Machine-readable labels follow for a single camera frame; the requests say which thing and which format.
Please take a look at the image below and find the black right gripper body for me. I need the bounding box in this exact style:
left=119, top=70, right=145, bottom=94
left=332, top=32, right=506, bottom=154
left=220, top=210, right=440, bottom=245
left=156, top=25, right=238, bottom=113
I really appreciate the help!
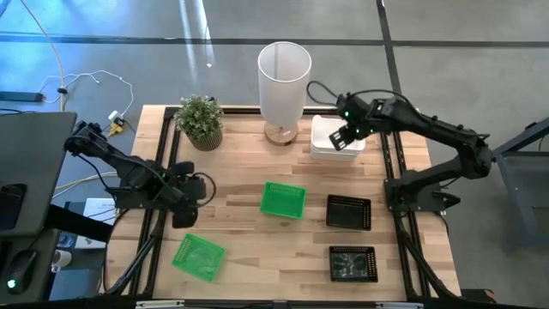
left=336, top=94, right=378, bottom=141

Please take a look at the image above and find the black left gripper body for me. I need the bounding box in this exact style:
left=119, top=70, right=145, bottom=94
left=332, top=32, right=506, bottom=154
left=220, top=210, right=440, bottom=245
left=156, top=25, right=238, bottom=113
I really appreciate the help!
left=171, top=161, right=208, bottom=229

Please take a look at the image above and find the white plastic basket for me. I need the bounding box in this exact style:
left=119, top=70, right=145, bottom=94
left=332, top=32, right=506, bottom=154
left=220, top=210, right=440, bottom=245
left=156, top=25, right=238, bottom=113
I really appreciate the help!
left=310, top=145, right=364, bottom=163
left=310, top=114, right=367, bottom=156

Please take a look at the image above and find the green plastic basket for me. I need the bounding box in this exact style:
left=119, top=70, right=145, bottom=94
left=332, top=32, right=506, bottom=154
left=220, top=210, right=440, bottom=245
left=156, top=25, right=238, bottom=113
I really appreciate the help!
left=171, top=233, right=227, bottom=283
left=259, top=181, right=308, bottom=221

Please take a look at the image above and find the black plastic basket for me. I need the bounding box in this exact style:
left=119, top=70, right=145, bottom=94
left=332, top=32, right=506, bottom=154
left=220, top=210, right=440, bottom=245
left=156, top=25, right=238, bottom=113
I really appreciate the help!
left=325, top=193, right=373, bottom=232
left=328, top=245, right=379, bottom=284

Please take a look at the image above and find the small potted green plant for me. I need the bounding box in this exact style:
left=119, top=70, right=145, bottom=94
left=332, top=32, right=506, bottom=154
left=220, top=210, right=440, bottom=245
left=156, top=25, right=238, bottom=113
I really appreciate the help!
left=172, top=94, right=225, bottom=152

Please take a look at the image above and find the white shade wooden base lamp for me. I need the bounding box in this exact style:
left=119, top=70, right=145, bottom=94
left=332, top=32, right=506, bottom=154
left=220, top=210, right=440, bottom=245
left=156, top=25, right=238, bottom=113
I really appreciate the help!
left=256, top=40, right=312, bottom=147

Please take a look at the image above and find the white paper box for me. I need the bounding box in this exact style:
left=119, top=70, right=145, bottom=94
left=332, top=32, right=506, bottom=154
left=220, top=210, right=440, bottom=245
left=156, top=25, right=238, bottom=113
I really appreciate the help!
left=75, top=197, right=118, bottom=250

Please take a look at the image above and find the black bar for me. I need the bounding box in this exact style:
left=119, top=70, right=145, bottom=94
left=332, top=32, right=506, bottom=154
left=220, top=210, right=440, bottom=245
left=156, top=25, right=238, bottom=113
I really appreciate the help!
left=45, top=203, right=115, bottom=244

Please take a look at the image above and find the white mug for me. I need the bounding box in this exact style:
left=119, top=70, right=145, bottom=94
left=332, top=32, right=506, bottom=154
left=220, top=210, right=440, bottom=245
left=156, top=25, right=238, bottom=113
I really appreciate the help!
left=50, top=249, right=73, bottom=274

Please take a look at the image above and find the dark grey desk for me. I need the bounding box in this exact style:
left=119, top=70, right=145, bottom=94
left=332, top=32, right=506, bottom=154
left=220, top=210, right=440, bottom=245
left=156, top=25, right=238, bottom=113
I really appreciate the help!
left=0, top=112, right=78, bottom=304

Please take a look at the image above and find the black flat device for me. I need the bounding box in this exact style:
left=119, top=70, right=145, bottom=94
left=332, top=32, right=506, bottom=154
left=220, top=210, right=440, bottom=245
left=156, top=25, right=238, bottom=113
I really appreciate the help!
left=0, top=183, right=27, bottom=231

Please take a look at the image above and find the blue-grey metal table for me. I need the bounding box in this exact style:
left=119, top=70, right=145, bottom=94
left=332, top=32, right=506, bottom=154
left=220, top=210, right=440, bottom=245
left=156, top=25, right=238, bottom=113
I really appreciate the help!
left=471, top=115, right=549, bottom=254

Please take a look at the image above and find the black computer mouse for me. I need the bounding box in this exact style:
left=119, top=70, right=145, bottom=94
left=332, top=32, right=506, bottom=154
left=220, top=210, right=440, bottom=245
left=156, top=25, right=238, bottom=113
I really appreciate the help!
left=3, top=248, right=39, bottom=296

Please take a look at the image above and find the black power strip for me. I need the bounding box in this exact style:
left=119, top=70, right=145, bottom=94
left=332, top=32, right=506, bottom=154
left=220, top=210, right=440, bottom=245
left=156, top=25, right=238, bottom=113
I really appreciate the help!
left=0, top=90, right=45, bottom=103

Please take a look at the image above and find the black right arm cable loop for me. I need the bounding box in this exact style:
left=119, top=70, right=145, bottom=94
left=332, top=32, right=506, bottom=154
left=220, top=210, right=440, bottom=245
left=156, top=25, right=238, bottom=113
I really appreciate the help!
left=305, top=80, right=344, bottom=107

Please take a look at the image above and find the black aluminium table frame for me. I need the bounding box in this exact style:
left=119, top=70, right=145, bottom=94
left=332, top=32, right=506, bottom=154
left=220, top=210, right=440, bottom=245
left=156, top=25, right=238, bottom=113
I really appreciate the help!
left=102, top=105, right=462, bottom=301

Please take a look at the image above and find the beige cable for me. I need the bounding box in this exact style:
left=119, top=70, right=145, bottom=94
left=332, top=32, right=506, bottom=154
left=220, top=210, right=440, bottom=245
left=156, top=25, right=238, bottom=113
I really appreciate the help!
left=53, top=170, right=122, bottom=192

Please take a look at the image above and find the silver bracket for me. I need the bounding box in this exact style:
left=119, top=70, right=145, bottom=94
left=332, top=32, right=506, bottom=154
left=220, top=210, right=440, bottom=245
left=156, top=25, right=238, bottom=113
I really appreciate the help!
left=375, top=301, right=425, bottom=309
left=136, top=300, right=185, bottom=309

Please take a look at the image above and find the thin white cable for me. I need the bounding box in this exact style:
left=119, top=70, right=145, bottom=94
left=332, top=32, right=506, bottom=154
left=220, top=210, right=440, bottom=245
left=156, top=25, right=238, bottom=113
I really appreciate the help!
left=37, top=70, right=135, bottom=124

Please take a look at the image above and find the beige hose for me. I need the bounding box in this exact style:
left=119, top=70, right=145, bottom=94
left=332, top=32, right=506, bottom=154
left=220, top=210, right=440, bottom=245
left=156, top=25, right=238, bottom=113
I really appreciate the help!
left=19, top=0, right=66, bottom=112

